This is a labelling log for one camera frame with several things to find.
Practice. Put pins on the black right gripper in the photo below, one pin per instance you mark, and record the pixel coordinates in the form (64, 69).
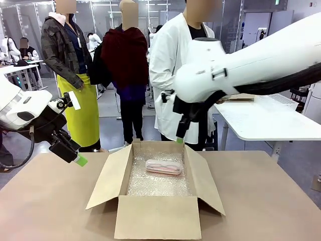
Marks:
(185, 109)

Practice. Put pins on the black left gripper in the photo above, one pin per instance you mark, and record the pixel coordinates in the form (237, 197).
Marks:
(62, 148)

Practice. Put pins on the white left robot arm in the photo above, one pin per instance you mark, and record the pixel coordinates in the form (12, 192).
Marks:
(15, 108)

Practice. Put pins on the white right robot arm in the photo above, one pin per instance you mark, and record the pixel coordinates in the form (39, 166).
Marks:
(225, 65)

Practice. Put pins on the pink glasses case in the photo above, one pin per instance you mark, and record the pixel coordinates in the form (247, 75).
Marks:
(163, 167)

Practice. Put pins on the person's hand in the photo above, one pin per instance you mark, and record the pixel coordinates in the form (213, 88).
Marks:
(221, 101)

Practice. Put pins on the clear bubble wrap sheet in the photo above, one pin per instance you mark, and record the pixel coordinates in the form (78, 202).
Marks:
(155, 184)

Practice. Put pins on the flat cardboard sheet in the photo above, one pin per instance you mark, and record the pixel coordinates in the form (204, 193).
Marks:
(240, 98)

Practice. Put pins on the person in white coat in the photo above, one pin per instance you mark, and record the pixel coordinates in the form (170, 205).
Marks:
(165, 62)

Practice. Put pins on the white side table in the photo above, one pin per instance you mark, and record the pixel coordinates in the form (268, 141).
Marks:
(265, 123)

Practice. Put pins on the mannequin dark red shawl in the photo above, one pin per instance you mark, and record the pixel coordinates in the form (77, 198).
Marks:
(128, 60)

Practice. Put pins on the open brown cardboard box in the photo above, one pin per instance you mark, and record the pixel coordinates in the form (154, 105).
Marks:
(155, 218)

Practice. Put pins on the mannequin olive jacket yellow skirt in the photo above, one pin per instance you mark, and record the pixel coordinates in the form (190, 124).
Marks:
(67, 57)

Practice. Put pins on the white background desk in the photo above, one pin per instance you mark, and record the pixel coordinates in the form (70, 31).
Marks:
(22, 66)

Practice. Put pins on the seated person black jacket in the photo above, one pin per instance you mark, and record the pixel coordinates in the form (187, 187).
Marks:
(29, 51)

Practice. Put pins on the black utility cart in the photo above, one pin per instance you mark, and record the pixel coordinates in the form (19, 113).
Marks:
(301, 96)

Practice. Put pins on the small brown cardboard piece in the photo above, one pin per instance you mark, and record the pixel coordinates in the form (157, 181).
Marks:
(316, 183)

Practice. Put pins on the black wrist camera white tag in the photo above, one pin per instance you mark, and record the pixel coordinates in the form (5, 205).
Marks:
(61, 103)

